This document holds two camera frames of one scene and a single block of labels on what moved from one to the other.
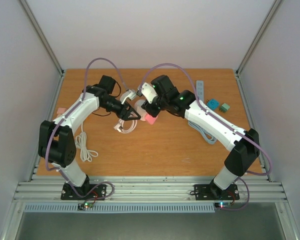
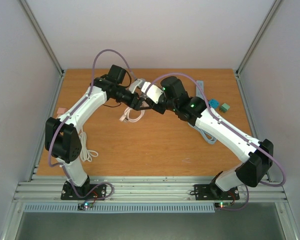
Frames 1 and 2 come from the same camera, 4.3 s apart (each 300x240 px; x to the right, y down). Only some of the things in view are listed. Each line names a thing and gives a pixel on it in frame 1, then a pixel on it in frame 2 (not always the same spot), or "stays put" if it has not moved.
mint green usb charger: [224, 107] stays put
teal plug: [212, 103] stays put
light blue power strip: [200, 88] stays put
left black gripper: [125, 115] to [136, 106]
